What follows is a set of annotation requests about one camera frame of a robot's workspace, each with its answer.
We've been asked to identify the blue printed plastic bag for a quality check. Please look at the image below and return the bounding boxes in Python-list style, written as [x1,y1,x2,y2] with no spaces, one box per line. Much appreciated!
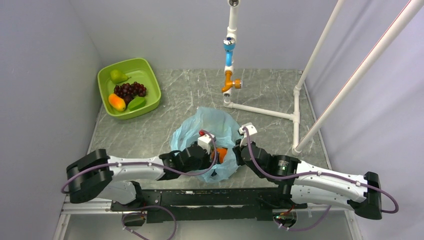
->
[169,106,241,184]

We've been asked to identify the green fake fruit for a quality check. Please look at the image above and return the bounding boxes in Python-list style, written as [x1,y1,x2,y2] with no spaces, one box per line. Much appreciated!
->
[127,96,147,111]

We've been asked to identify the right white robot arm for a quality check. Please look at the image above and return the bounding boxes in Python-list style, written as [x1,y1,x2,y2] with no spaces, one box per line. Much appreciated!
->
[232,141,383,220]

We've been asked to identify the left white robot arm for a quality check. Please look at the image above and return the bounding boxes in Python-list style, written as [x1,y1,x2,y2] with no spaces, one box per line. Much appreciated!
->
[61,143,220,210]

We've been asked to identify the orange fake fruit in bag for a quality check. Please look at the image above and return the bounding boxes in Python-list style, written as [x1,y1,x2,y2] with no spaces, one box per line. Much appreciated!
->
[210,147,228,165]

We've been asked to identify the orange fake mango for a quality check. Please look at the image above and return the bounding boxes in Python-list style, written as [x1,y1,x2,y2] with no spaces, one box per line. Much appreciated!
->
[108,93,127,112]

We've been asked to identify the dark red fake grapes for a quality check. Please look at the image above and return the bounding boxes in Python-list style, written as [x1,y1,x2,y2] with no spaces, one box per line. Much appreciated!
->
[113,82,147,105]

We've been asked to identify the green fake pear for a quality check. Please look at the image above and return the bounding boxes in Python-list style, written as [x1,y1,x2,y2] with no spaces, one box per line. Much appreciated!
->
[109,69,130,85]

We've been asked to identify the green plastic tray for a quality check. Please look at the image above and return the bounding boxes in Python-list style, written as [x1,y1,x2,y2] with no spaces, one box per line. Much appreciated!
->
[97,58,162,120]

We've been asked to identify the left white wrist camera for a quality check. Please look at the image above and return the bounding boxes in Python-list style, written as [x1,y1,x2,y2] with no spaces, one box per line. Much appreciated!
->
[197,130,216,155]

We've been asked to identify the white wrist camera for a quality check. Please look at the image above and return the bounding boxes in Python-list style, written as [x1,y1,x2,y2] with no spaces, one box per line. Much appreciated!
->
[238,122,258,147]
[197,130,216,155]

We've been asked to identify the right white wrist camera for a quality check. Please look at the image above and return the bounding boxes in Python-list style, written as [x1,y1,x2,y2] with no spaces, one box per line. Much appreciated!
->
[238,122,258,147]

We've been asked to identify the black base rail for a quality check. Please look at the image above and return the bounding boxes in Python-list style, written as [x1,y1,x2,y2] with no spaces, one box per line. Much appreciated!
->
[110,187,308,221]

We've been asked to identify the white pvc pipe frame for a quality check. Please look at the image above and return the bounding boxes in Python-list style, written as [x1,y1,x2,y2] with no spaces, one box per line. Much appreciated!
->
[221,0,424,157]

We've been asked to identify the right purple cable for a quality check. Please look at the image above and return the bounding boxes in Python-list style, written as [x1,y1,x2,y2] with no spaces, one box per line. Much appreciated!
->
[241,126,400,233]

